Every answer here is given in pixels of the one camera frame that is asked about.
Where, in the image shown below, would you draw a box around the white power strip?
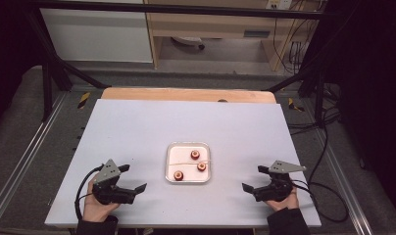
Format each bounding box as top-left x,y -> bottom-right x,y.
266,0 -> 293,10

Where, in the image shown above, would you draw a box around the dark curtain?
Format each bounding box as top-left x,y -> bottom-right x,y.
0,0 -> 40,131
322,0 -> 396,223

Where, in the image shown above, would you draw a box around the thin wooden skewer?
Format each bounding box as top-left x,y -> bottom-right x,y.
168,160 -> 213,166

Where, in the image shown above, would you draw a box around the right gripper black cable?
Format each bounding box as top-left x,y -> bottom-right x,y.
291,125 -> 350,224

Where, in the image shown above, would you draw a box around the person's left hand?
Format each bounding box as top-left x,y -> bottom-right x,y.
82,174 -> 121,223

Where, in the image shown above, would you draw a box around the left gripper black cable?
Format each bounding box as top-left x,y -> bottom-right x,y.
74,164 -> 105,222

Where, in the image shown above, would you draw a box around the black floor cables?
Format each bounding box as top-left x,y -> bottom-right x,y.
288,82 -> 342,135

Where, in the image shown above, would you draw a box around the white table board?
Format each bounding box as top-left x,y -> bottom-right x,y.
44,99 -> 322,228

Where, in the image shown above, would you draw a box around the black metal frame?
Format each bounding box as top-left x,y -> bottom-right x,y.
23,0 -> 337,128

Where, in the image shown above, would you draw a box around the white cabinet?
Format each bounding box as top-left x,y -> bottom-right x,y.
39,0 -> 154,64

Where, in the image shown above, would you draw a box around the person's right hand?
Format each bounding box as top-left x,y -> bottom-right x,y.
264,187 -> 300,212

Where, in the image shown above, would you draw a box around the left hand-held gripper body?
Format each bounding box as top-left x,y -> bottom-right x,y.
92,159 -> 136,206

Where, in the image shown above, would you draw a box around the light wooden desk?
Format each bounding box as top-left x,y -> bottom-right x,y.
143,0 -> 322,72

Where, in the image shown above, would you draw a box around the clear square plastic tray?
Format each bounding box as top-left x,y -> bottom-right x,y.
165,141 -> 212,184

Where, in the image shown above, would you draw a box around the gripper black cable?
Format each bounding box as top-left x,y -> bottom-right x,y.
74,164 -> 105,222
291,125 -> 350,224

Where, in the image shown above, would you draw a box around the hanging black cables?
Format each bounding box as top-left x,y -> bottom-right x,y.
272,9 -> 318,74

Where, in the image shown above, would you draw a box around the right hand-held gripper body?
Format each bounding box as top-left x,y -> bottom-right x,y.
253,160 -> 308,203

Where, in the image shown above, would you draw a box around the aluminium floor rail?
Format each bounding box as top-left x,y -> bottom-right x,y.
0,92 -> 70,216
312,130 -> 373,235

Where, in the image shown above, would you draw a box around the wooden table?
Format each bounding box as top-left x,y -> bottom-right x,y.
101,87 -> 277,105

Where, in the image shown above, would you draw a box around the office chair base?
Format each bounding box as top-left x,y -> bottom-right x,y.
171,36 -> 206,51

